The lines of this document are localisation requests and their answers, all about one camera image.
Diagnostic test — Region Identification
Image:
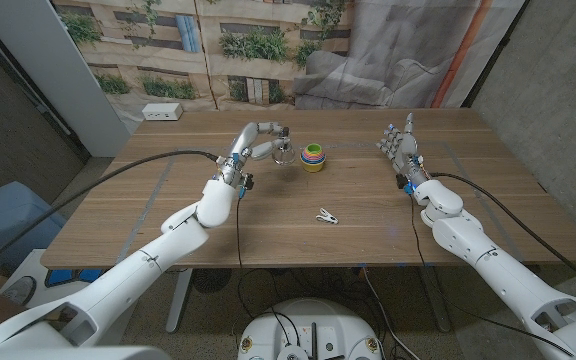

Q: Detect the silver bell with black handle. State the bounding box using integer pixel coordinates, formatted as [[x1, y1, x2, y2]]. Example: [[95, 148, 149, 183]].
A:
[[270, 128, 297, 167]]

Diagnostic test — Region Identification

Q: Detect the thin black left wrist cable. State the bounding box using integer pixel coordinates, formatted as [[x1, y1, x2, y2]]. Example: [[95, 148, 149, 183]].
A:
[[234, 195, 245, 271]]

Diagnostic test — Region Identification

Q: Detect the stack of colourful toy cups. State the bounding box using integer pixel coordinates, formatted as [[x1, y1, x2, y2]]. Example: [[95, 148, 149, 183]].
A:
[[299, 143, 327, 174]]

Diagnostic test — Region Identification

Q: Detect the printed fabric backdrop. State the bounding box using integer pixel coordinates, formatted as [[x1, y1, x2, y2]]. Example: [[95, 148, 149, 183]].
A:
[[50, 0, 527, 135]]

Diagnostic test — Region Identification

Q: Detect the white table leg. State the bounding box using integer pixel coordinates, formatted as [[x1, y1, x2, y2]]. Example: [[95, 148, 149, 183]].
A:
[[165, 268, 194, 335]]

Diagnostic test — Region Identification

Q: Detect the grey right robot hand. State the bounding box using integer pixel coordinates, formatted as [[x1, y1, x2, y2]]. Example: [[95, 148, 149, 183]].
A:
[[376, 112, 429, 189]]

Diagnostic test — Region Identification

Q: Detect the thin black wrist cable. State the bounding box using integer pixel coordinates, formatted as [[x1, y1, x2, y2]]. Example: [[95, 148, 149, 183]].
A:
[[234, 195, 245, 271], [409, 192, 576, 357]]

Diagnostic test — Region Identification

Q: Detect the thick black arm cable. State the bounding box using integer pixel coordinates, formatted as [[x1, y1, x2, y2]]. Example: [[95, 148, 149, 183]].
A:
[[0, 149, 221, 279], [428, 171, 576, 297]]

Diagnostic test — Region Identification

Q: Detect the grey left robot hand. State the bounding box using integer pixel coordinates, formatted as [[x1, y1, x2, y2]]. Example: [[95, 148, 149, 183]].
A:
[[215, 121, 292, 187]]

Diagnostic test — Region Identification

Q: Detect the grey table leg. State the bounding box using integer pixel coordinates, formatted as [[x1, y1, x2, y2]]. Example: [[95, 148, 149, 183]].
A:
[[417, 265, 452, 334]]

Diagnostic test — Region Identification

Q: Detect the white power strip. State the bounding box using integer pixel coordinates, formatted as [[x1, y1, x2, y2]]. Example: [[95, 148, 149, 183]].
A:
[[141, 102, 184, 122]]

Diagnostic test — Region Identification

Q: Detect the white robot torso base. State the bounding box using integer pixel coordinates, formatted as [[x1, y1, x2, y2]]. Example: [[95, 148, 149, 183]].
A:
[[236, 297, 383, 360]]

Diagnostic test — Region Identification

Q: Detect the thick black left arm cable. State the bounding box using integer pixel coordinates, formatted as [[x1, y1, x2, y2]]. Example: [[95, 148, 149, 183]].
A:
[[0, 149, 221, 279]]

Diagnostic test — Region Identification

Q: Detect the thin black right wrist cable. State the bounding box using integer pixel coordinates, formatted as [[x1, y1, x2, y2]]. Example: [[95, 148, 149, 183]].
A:
[[409, 192, 576, 357]]

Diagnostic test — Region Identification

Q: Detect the white clothespin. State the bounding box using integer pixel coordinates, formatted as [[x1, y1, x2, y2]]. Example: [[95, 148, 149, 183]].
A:
[[315, 207, 340, 225]]

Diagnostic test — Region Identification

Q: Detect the grey floor cable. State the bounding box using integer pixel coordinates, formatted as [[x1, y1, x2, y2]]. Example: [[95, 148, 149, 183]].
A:
[[361, 268, 422, 360]]

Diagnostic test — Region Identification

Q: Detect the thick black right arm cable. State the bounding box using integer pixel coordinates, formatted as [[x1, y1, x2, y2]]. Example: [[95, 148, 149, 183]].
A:
[[428, 171, 576, 297]]

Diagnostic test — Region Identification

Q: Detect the black round floor fan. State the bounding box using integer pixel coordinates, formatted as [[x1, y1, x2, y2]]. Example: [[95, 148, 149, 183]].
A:
[[192, 268, 233, 294]]

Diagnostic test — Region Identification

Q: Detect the blue plastic bin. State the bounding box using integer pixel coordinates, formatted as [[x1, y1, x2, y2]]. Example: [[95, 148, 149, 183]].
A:
[[0, 180, 67, 274]]

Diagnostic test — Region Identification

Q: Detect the white floor box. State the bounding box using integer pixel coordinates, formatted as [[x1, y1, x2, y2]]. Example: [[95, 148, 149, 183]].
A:
[[0, 248, 119, 309]]

